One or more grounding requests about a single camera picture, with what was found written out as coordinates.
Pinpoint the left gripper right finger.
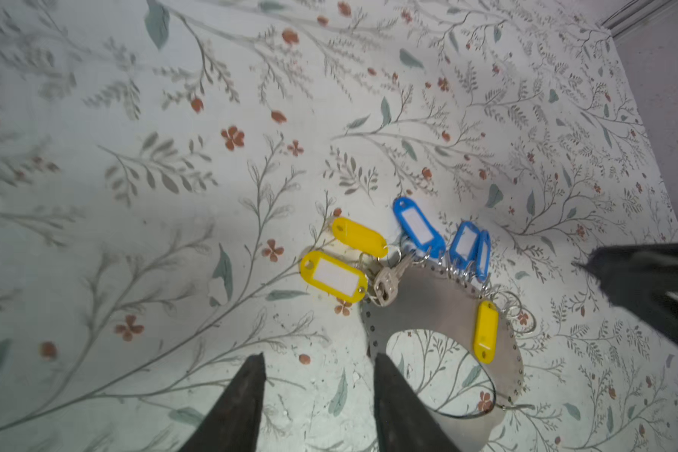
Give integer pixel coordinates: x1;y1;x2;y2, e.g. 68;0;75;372
374;353;459;452

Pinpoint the yellow key tag plain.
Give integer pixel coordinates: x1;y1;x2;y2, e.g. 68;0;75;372
331;217;389;259

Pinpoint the yellow key tag windowed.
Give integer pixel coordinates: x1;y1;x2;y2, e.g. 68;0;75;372
299;250;368;304

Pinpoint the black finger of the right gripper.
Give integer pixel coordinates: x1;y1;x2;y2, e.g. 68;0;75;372
573;243;678;346

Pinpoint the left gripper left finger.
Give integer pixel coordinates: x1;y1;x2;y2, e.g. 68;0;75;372
180;353;267;452

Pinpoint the silver metal key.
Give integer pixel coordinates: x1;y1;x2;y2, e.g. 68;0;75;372
373;252;415;307

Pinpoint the blue key tag middle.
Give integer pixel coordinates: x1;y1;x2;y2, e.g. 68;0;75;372
448;220;480;271

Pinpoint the yellow key tag on plate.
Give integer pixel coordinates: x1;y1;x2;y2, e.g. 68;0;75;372
473;301;500;365

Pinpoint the blue key tag thin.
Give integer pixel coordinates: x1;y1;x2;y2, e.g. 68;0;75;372
476;230;492;283

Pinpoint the blue key tag large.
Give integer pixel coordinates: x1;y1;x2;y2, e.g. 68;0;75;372
393;197;446;259

